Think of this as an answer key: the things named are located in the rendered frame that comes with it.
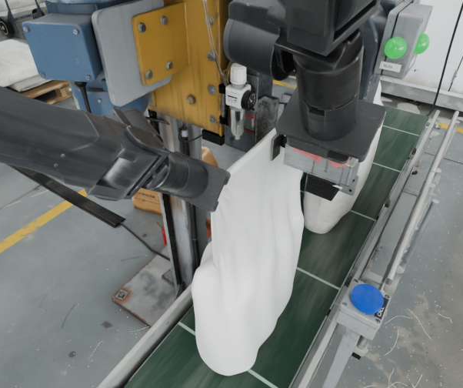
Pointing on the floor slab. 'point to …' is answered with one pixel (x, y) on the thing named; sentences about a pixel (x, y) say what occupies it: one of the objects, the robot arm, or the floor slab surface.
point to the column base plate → (150, 290)
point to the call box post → (341, 358)
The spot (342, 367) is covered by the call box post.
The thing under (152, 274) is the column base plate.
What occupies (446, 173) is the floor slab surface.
